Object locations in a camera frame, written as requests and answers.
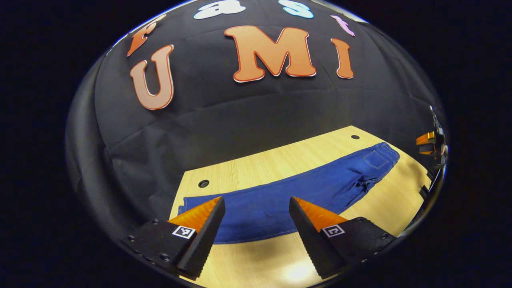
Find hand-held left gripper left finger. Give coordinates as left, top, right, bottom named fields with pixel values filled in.
left=122, top=196, right=226, bottom=280

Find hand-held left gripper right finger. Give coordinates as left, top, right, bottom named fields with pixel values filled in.
left=289, top=196, right=397, bottom=280

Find blue denim jeans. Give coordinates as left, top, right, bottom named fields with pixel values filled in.
left=178, top=142, right=400, bottom=244

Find black backdrop cloth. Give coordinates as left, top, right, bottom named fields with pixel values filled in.
left=66, top=0, right=445, bottom=244

